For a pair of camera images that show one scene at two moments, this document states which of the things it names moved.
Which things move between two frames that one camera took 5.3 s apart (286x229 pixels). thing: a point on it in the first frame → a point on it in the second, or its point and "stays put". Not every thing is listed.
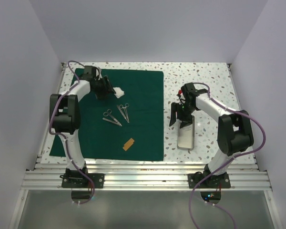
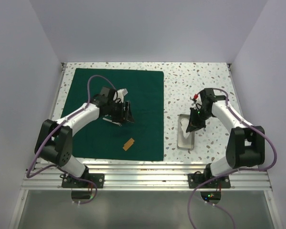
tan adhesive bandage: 127,145 stays put
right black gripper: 176,107 → 193,122
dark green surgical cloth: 128,125 stays put
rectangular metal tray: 186,135 stays put
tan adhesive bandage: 128,143 stays put
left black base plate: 78,181 stays put
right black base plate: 220,181 stays put
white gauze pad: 119,92 → 185,122
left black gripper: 107,88 → 121,116
